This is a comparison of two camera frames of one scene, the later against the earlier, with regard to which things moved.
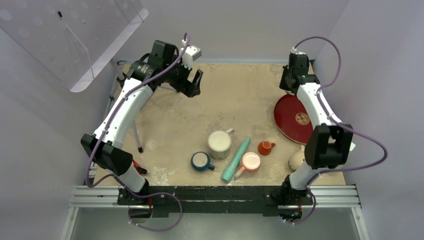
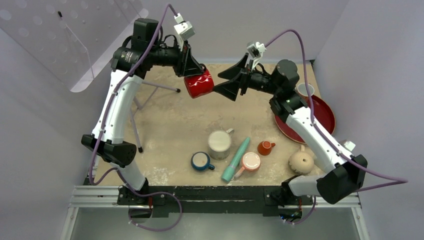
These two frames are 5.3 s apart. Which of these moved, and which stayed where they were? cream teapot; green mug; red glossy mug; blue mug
Moved: red glossy mug
Stayed: green mug; blue mug; cream teapot
